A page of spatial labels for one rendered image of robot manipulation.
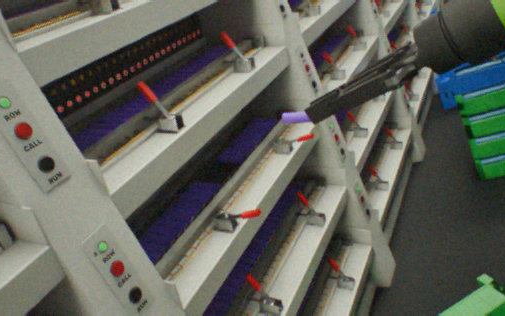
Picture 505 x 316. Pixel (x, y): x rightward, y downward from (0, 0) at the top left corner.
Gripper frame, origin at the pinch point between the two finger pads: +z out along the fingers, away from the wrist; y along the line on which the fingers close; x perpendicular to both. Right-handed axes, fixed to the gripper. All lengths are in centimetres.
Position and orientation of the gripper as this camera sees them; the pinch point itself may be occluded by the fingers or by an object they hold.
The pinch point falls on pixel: (329, 104)
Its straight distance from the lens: 71.1
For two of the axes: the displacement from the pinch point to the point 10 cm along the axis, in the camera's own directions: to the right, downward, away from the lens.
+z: -6.7, 3.5, 6.5
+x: 5.9, 7.9, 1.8
